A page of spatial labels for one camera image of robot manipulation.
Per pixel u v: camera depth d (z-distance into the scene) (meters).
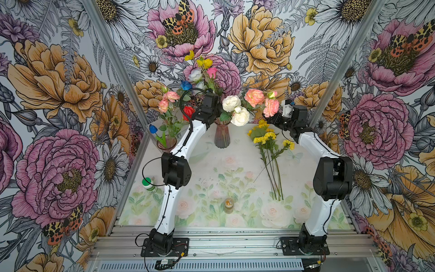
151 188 0.86
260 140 1.05
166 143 0.87
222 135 1.03
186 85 0.80
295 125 0.75
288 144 1.08
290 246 0.73
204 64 0.87
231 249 0.75
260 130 1.09
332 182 0.52
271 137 1.05
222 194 0.91
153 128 0.80
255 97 0.66
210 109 0.73
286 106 0.85
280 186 0.92
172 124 0.83
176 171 0.60
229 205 0.78
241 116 0.66
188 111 0.76
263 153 1.02
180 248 0.73
